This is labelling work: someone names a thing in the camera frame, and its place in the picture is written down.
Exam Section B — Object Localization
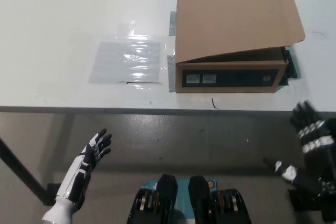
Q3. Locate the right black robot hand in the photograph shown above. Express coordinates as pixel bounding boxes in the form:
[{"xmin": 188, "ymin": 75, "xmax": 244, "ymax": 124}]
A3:
[{"xmin": 263, "ymin": 100, "xmax": 336, "ymax": 199}]

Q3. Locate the black metal table leg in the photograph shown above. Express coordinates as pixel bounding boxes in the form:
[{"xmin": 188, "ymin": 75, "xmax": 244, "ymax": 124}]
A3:
[{"xmin": 0, "ymin": 135, "xmax": 50, "ymax": 206}]

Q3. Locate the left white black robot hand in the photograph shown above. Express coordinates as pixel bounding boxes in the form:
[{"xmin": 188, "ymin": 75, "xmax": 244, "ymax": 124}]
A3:
[{"xmin": 56, "ymin": 128, "xmax": 113, "ymax": 205}]

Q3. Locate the brown cardboard storage box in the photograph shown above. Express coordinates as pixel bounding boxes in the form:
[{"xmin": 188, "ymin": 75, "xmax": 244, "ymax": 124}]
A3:
[{"xmin": 174, "ymin": 0, "xmax": 307, "ymax": 94}]

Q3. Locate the grey tape strip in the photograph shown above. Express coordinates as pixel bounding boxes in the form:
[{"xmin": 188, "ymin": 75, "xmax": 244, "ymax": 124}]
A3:
[
  {"xmin": 169, "ymin": 11, "xmax": 178, "ymax": 36},
  {"xmin": 166, "ymin": 54, "xmax": 177, "ymax": 93}
]

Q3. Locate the clear plastic sheet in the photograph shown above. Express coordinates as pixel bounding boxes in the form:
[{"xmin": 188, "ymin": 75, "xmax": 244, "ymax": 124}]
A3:
[{"xmin": 88, "ymin": 22, "xmax": 172, "ymax": 91}]

